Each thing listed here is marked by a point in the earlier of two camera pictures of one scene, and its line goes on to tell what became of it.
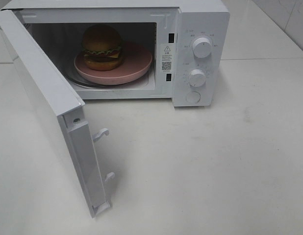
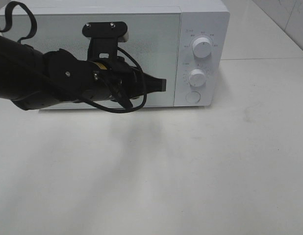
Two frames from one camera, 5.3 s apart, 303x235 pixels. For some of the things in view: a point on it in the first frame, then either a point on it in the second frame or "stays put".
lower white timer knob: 197,78 stays put
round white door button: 193,97 stays put
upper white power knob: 202,47 stays put
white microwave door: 52,106 -> 154,38
